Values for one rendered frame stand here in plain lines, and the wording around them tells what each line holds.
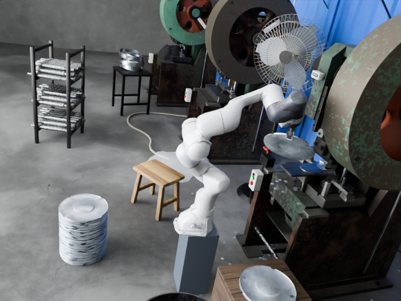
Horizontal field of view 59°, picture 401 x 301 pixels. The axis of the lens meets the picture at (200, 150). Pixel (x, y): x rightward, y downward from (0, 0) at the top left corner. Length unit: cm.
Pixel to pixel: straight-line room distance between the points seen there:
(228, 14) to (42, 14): 563
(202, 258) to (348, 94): 118
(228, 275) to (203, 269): 25
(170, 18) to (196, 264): 336
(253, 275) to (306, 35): 170
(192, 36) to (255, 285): 361
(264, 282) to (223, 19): 208
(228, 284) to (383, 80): 118
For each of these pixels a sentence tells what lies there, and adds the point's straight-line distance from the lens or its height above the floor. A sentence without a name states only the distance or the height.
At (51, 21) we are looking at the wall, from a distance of 826.
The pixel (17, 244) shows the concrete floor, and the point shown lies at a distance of 266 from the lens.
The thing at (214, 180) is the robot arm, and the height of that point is 81.
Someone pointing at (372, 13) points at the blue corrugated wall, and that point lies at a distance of 383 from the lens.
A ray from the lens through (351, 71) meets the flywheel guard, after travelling 165.
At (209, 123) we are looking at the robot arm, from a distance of 153.
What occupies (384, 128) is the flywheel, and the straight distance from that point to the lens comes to 185.
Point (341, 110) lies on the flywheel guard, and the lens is 164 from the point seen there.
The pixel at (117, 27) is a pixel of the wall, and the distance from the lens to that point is 830.
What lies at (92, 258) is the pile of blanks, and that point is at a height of 5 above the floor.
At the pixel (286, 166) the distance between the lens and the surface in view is 220.
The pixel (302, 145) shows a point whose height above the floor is 99.
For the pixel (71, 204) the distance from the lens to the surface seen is 237.
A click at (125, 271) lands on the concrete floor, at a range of 241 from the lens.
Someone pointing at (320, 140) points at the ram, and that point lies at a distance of 221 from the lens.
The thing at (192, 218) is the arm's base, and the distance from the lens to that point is 198.
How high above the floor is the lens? 170
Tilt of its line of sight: 25 degrees down
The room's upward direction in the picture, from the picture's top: 10 degrees clockwise
